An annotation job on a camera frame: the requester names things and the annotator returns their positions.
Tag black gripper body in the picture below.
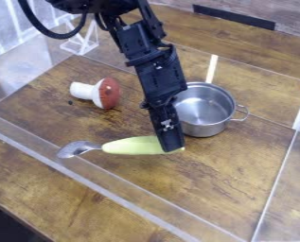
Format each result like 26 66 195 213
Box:
128 44 188 109

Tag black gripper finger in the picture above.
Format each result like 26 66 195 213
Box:
149 103 185 152

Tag green handled metal spoon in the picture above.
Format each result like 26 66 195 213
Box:
57 135 187 160

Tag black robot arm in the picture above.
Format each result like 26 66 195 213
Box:
46 0 188 152

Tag small steel pot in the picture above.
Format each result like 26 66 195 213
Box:
173 82 250 138

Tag toy mushroom brown cap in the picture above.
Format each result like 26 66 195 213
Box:
70 78 121 110

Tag clear acrylic triangle stand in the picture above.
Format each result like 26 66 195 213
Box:
60 21 100 56

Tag clear acrylic front barrier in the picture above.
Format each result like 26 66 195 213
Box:
0 117 246 242

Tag black strip on table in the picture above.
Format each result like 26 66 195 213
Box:
193 4 276 30

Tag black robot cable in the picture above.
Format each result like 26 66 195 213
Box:
17 0 90 41

